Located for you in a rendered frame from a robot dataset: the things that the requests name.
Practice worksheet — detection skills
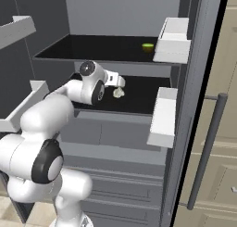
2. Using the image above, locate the grey fridge door handle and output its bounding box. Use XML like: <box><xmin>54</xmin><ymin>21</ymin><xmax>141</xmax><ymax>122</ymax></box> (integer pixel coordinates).
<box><xmin>186</xmin><ymin>92</ymin><xmax>230</xmax><ymax>211</ymax></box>

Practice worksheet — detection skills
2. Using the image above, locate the green lime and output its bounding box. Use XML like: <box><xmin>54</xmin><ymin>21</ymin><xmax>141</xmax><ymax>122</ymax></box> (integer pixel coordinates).
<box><xmin>142</xmin><ymin>43</ymin><xmax>155</xmax><ymax>54</ymax></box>

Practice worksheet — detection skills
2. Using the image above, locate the grey freezer drawer front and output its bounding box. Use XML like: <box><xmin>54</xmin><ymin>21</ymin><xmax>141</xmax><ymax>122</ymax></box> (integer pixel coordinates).
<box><xmin>61</xmin><ymin>165</ymin><xmax>166</xmax><ymax>227</ymax></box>

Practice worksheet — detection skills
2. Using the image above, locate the grey fridge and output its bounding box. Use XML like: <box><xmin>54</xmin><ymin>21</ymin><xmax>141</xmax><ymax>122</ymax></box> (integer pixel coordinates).
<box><xmin>8</xmin><ymin>0</ymin><xmax>205</xmax><ymax>227</ymax></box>

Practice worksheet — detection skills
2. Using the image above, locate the dark grey fridge door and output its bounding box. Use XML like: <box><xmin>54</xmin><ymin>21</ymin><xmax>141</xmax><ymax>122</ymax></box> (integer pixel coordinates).
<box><xmin>0</xmin><ymin>0</ymin><xmax>41</xmax><ymax>227</ymax></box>

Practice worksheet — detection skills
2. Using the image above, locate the black fridge shelf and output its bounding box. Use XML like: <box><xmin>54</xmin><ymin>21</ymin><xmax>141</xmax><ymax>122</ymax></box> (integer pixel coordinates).
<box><xmin>69</xmin><ymin>72</ymin><xmax>172</xmax><ymax>116</ymax></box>
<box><xmin>32</xmin><ymin>33</ymin><xmax>162</xmax><ymax>65</ymax></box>

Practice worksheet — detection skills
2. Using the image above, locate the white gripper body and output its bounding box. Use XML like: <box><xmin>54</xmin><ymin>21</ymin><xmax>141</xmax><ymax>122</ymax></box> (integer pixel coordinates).
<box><xmin>116</xmin><ymin>75</ymin><xmax>127</xmax><ymax>90</ymax></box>

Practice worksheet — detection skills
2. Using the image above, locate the white fridge door bin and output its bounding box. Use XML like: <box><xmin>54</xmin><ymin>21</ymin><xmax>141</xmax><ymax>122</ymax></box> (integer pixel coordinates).
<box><xmin>0</xmin><ymin>15</ymin><xmax>37</xmax><ymax>51</ymax></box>
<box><xmin>152</xmin><ymin>17</ymin><xmax>193</xmax><ymax>65</ymax></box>
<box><xmin>0</xmin><ymin>80</ymin><xmax>51</xmax><ymax>133</ymax></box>
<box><xmin>146</xmin><ymin>86</ymin><xmax>180</xmax><ymax>149</ymax></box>

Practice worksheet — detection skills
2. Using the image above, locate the white garlic bulb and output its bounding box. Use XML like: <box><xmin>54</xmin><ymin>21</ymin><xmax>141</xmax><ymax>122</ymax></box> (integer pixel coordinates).
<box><xmin>112</xmin><ymin>86</ymin><xmax>126</xmax><ymax>99</ymax></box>

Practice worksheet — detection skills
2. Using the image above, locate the grey fridge crisper drawer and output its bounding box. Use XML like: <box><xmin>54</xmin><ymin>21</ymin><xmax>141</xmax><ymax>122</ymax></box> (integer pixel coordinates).
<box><xmin>58</xmin><ymin>109</ymin><xmax>165</xmax><ymax>153</ymax></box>

